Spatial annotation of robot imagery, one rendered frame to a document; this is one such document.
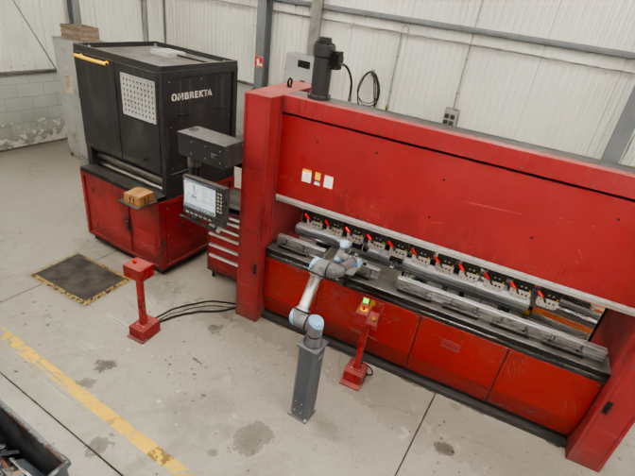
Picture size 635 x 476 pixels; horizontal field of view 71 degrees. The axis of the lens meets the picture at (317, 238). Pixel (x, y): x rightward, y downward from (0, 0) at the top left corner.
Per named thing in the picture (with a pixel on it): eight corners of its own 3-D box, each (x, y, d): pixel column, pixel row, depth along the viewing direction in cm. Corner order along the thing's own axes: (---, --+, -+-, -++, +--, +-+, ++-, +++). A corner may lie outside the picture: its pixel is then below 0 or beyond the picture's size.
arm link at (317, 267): (302, 331, 321) (330, 261, 325) (284, 322, 326) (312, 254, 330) (307, 331, 332) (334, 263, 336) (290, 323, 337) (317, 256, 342)
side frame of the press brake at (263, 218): (234, 314, 468) (244, 91, 356) (276, 276, 537) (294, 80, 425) (255, 322, 460) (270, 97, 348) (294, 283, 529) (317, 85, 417)
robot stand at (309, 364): (304, 424, 360) (317, 354, 322) (286, 414, 367) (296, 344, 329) (317, 410, 374) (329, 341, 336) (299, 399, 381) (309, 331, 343)
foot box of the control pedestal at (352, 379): (338, 382, 403) (340, 373, 397) (348, 365, 423) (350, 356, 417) (359, 391, 397) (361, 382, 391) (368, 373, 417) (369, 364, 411)
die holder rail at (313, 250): (276, 243, 433) (277, 235, 429) (280, 241, 438) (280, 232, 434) (322, 260, 417) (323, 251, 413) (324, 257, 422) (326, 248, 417)
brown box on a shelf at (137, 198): (116, 200, 447) (115, 189, 440) (138, 194, 467) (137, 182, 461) (136, 210, 435) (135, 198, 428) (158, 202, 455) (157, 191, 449)
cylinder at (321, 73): (302, 97, 363) (309, 35, 340) (316, 93, 384) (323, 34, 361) (339, 106, 352) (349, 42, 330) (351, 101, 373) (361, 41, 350)
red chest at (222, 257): (206, 278, 517) (206, 200, 468) (231, 259, 558) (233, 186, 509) (242, 293, 501) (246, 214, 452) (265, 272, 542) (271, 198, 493)
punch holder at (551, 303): (534, 304, 343) (541, 286, 335) (534, 298, 350) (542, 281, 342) (555, 311, 338) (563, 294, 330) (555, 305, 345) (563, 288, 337)
